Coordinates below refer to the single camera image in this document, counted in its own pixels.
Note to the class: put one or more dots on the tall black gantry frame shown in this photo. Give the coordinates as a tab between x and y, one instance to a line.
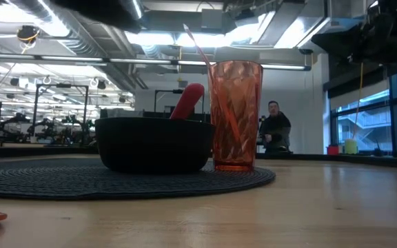
60	85

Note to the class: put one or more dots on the long linear ceiling light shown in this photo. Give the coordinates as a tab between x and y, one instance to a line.
140	61

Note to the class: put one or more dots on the round black woven placemat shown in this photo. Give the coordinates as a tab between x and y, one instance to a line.
64	184

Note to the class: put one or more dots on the person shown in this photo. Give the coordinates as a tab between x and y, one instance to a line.
276	127

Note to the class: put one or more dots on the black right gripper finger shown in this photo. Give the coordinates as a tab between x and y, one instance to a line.
336	39

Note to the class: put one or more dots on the black background robot arms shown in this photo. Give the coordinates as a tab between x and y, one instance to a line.
47	132

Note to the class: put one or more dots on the black bowl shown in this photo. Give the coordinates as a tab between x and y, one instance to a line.
150	144

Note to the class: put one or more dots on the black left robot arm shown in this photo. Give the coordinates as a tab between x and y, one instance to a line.
98	10

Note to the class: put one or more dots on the orange faceted plastic tumbler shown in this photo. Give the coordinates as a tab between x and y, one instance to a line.
234	137

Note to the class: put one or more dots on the red container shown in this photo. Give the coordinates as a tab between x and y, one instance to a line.
333	150

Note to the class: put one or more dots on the yellow-green container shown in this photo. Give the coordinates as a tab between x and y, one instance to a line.
351	147

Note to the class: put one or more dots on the pink drinking straw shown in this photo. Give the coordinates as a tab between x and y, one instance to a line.
198	48

